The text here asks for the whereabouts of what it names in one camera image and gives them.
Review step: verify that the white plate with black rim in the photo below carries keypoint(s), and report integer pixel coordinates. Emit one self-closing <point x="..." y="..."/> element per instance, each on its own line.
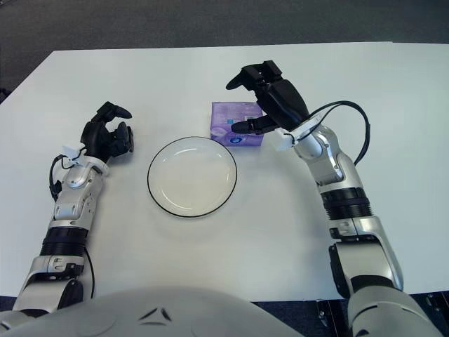
<point x="193" y="179"/>

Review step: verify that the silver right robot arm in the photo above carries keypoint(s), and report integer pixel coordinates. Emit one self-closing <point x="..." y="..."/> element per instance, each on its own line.
<point x="336" y="165"/>

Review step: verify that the black table frame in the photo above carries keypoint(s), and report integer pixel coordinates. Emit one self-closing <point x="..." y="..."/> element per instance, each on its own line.
<point x="326" y="316"/>

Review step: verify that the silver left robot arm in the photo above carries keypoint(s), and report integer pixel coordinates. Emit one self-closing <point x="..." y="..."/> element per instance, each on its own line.
<point x="73" y="196"/>

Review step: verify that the purple tissue paper pack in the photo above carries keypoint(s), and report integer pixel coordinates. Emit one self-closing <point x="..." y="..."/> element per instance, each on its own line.
<point x="228" y="116"/>

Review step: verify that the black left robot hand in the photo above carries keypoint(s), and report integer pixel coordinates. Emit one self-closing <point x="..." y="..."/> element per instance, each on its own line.
<point x="93" y="137"/>

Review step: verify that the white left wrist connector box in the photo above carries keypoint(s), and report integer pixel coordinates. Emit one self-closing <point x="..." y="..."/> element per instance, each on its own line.
<point x="70" y="152"/>

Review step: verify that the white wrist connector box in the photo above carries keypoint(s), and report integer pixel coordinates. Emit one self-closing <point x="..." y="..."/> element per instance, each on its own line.
<point x="70" y="152"/>
<point x="282" y="140"/>

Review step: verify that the grey robot torso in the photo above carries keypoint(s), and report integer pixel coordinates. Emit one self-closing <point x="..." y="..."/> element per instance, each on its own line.
<point x="175" y="316"/>

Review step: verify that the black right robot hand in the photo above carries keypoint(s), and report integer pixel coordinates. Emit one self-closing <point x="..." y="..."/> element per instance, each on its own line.
<point x="280" y="100"/>

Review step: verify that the white right wrist connector box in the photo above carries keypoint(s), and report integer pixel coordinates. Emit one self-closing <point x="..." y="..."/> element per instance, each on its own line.
<point x="282" y="140"/>

